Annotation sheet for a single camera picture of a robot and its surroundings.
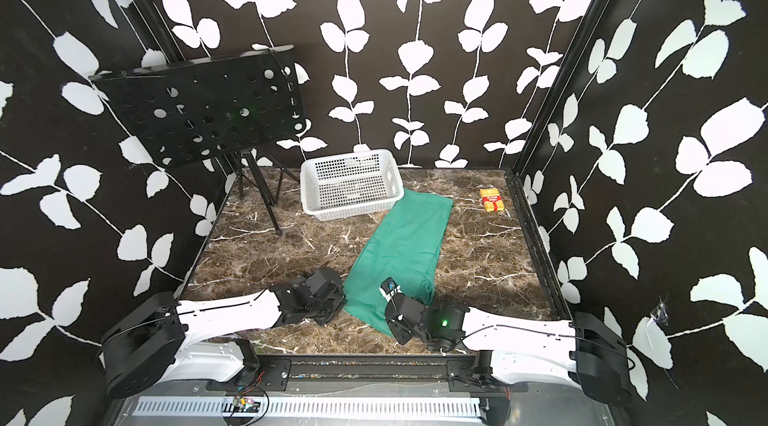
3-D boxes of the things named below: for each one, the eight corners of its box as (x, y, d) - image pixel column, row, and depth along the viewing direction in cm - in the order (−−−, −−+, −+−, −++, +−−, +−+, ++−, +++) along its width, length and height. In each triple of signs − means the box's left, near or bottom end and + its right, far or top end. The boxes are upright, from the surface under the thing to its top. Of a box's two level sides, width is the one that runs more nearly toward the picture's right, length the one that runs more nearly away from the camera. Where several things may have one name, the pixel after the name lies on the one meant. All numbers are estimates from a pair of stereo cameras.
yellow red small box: (484, 211, 111) (485, 208, 109) (479, 191, 117) (480, 188, 115) (503, 211, 111) (505, 208, 109) (498, 192, 117) (499, 188, 115)
